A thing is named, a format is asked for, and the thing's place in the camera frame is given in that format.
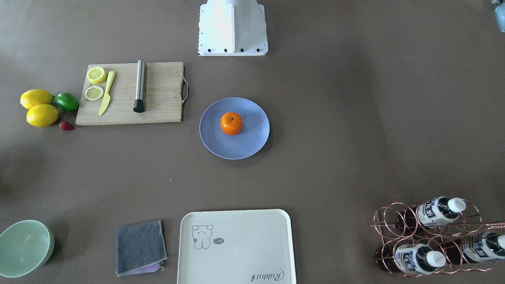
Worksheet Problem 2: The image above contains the blue plate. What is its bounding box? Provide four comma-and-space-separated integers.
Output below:
200, 97, 270, 160

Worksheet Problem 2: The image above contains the orange fruit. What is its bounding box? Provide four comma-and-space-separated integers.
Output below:
220, 112, 243, 136

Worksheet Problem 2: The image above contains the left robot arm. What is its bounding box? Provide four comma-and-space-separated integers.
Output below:
494, 2, 505, 33

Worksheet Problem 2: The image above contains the cream rabbit tray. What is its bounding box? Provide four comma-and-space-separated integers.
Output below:
177, 209, 297, 284

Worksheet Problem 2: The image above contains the steel muddler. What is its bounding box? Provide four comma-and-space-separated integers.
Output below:
133, 59, 147, 113

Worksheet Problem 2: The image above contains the yellow plastic knife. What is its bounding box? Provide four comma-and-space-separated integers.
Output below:
99, 71, 116, 116

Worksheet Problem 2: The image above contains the wooden cutting board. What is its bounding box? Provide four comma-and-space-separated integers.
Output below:
76, 62, 188, 126

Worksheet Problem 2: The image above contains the grey cloth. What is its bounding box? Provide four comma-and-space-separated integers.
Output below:
116, 220, 168, 277

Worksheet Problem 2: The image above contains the lemon slice lower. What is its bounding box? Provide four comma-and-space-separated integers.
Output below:
84, 86, 105, 101

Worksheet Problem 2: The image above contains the lemon slice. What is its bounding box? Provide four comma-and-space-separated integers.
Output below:
86, 66, 108, 84
84, 86, 105, 101

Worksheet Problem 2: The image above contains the lemon slice upper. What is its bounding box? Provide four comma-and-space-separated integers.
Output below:
86, 66, 108, 84

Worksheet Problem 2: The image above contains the red strawberry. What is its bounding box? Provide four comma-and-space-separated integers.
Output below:
58, 121, 74, 131

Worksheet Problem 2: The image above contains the green lime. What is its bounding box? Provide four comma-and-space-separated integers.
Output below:
55, 92, 79, 111

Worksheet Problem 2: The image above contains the dark tea bottle near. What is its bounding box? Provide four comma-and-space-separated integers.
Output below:
374, 244, 447, 276

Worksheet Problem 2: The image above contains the dark tea bottle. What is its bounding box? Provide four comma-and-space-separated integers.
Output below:
395, 196, 466, 232
374, 244, 447, 276
442, 232, 505, 265

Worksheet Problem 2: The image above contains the dark tea bottle middle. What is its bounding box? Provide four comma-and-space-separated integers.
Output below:
395, 196, 466, 232

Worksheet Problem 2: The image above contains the yellow lemon lower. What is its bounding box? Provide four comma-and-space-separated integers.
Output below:
26, 104, 58, 127

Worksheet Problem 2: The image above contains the yellow lemon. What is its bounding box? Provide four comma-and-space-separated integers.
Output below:
20, 89, 54, 110
26, 104, 58, 127

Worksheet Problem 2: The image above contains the yellow lemon upper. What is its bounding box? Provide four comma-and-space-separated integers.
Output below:
20, 89, 54, 110

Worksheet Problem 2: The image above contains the dark tea bottle far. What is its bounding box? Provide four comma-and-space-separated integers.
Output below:
442, 232, 505, 265

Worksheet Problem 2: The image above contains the green bowl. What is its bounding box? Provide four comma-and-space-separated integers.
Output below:
0, 220, 55, 278

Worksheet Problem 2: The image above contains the white camera stand base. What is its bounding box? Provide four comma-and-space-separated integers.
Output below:
197, 0, 269, 56

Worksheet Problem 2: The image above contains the copper wire bottle rack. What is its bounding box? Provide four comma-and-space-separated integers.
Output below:
372, 200, 504, 277

